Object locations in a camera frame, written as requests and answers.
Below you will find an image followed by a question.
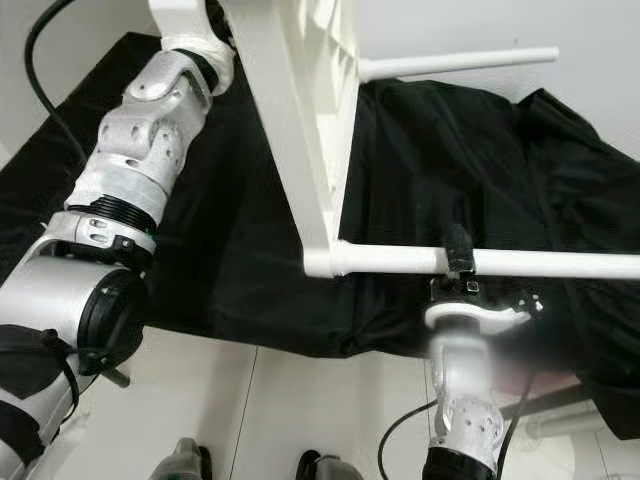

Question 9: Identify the grey robot foot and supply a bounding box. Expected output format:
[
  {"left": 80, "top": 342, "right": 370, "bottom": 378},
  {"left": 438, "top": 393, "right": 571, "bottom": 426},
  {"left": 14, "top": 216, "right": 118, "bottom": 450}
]
[
  {"left": 165, "top": 437, "right": 213, "bottom": 480},
  {"left": 295, "top": 450, "right": 366, "bottom": 480}
]

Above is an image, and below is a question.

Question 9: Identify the grey robot left foot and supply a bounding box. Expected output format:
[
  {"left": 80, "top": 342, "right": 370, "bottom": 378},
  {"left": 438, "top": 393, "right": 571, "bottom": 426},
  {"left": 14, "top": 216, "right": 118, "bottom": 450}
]
[{"left": 165, "top": 437, "right": 213, "bottom": 480}]

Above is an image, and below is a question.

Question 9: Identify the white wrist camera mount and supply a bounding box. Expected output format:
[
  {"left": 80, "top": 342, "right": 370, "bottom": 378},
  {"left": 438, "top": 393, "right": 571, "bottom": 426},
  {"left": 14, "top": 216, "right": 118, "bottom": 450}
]
[
  {"left": 423, "top": 300, "right": 533, "bottom": 336},
  {"left": 148, "top": 0, "right": 236, "bottom": 51}
]

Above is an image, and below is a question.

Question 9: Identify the pink soft object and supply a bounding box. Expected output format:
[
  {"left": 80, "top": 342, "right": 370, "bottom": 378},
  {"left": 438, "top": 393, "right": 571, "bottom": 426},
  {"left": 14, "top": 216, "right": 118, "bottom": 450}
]
[{"left": 500, "top": 365, "right": 581, "bottom": 391}]

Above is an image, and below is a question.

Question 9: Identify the grey robot right foot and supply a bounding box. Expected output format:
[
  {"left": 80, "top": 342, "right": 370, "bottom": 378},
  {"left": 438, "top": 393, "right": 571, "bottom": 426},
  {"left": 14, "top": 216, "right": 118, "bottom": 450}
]
[{"left": 295, "top": 450, "right": 366, "bottom": 480}]

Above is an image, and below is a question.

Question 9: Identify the black cloth cover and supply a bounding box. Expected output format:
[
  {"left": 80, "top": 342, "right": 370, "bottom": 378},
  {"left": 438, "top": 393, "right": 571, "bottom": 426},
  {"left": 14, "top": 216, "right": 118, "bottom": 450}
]
[{"left": 0, "top": 32, "right": 640, "bottom": 441}]

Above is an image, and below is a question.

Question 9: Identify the white plastic table leg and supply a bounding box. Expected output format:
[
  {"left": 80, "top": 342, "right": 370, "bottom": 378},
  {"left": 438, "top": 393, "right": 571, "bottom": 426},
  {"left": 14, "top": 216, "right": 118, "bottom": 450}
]
[
  {"left": 305, "top": 243, "right": 640, "bottom": 281},
  {"left": 358, "top": 47, "right": 559, "bottom": 83}
]

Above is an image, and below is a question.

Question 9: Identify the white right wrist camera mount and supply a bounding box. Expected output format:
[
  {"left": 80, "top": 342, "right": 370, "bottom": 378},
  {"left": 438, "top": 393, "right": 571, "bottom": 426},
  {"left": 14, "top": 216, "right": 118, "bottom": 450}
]
[{"left": 423, "top": 300, "right": 533, "bottom": 336}]

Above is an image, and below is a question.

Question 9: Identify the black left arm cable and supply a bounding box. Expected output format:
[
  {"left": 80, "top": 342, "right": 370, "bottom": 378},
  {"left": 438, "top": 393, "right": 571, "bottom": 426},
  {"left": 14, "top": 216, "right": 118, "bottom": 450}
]
[{"left": 25, "top": 0, "right": 91, "bottom": 166}]

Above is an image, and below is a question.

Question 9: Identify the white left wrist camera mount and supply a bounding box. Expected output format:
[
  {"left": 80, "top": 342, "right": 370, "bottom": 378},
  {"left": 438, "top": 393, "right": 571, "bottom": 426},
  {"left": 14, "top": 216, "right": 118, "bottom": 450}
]
[{"left": 148, "top": 0, "right": 236, "bottom": 51}]

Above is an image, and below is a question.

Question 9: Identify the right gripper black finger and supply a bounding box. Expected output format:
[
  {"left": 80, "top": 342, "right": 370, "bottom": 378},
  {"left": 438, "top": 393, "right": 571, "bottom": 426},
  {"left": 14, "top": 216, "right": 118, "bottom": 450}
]
[{"left": 447, "top": 222, "right": 476, "bottom": 276}]

